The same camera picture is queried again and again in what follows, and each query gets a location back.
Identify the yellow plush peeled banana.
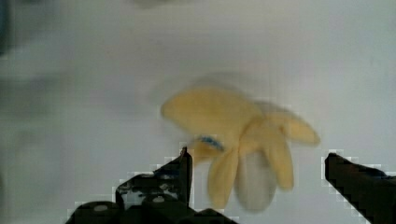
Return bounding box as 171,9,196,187
161,87,320,212

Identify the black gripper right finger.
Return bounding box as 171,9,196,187
325,153,396,224

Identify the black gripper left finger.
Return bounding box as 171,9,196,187
115,147,192,210

